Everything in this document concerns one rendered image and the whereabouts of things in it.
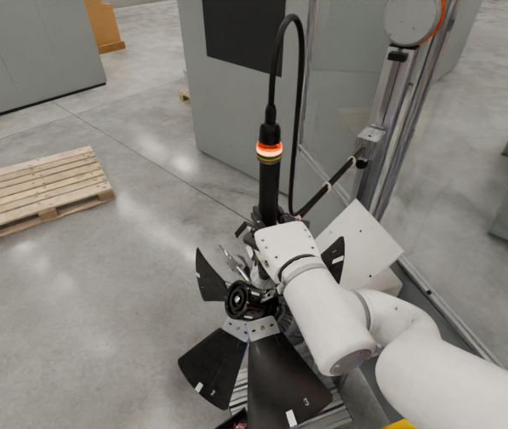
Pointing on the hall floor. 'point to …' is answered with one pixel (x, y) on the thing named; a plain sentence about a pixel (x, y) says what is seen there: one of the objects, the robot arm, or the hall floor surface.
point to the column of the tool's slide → (385, 117)
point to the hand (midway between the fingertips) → (267, 214)
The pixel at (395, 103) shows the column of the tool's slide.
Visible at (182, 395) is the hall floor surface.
